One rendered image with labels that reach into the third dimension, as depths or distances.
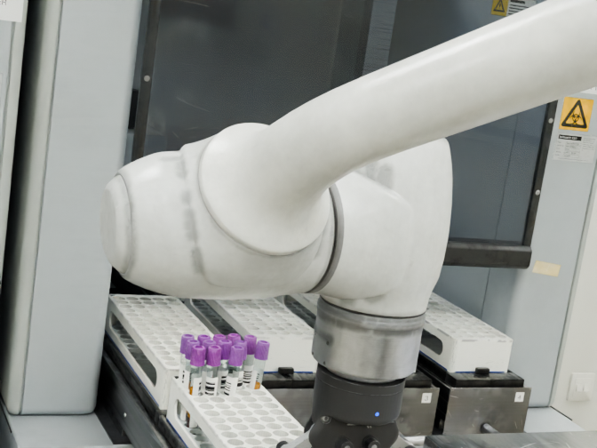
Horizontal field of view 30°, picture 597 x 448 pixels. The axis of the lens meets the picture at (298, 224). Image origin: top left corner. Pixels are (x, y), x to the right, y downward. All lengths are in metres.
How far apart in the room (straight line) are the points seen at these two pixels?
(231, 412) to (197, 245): 0.45
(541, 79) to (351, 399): 0.35
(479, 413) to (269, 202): 0.91
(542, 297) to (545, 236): 0.10
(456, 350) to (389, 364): 0.69
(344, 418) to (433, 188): 0.20
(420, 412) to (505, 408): 0.14
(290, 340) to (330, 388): 0.55
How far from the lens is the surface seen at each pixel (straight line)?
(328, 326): 0.91
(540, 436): 1.42
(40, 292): 1.41
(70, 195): 1.39
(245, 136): 0.78
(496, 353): 1.63
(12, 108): 1.36
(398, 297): 0.89
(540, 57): 0.68
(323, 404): 0.93
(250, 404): 1.22
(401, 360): 0.91
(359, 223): 0.84
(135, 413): 1.34
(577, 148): 1.69
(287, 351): 1.47
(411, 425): 1.56
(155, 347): 1.37
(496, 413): 1.62
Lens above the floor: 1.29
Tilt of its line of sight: 11 degrees down
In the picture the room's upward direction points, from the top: 8 degrees clockwise
